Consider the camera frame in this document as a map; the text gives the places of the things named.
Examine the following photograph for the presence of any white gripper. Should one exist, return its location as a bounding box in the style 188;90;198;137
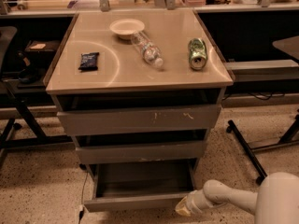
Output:
175;189;214;217

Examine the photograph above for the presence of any grey drawer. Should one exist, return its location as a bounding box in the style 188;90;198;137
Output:
58;89;221;136
76;130;206;164
84;160;195;212

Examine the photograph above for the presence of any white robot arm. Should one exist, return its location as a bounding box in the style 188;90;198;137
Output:
175;172;299;224

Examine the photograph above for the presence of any grey drawer cabinet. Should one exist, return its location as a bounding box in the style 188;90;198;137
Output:
43;8;235;180

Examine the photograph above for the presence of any black wheeled stand right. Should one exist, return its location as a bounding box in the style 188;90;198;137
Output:
226;114;299;185

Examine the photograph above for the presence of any clear plastic water bottle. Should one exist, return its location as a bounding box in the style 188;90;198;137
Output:
131;32;164;70

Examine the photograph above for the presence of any green soda can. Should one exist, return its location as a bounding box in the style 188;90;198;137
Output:
188;38;207;70

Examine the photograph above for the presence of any dark blue snack packet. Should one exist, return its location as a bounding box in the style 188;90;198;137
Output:
78;52;100;71

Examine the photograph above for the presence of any white bowl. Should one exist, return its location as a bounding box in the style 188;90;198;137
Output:
109;19;145;40

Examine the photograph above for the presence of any dark box on shelf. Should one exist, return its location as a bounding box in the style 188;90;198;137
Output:
25;40;60;57

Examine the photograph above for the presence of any long back workbench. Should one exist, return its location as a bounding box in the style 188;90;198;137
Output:
0;0;299;17

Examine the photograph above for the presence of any black office chair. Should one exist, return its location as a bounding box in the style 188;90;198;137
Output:
0;26;17;74

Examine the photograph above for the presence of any black floor cable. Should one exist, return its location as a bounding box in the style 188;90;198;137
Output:
78;171;90;222

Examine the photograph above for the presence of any black stand frame left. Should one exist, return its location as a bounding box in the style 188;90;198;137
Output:
0;77;74;170

